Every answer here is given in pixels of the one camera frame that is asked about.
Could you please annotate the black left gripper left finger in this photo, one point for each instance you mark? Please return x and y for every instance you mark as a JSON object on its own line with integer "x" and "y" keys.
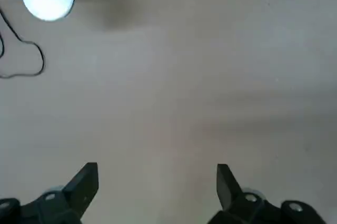
{"x": 65, "y": 203}

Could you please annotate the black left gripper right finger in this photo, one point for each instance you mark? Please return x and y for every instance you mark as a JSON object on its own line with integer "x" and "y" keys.
{"x": 237, "y": 208}

